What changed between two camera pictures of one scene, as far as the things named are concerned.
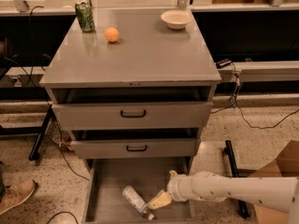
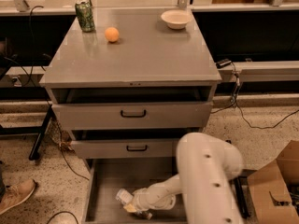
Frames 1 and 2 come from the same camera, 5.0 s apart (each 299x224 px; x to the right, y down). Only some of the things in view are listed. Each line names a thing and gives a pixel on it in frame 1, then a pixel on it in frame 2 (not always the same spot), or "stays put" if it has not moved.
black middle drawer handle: x=135 y=150 stays put
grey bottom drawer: x=106 y=203 stays put
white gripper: x=175 y=187 to x=139 y=199
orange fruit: x=111 y=35 stays put
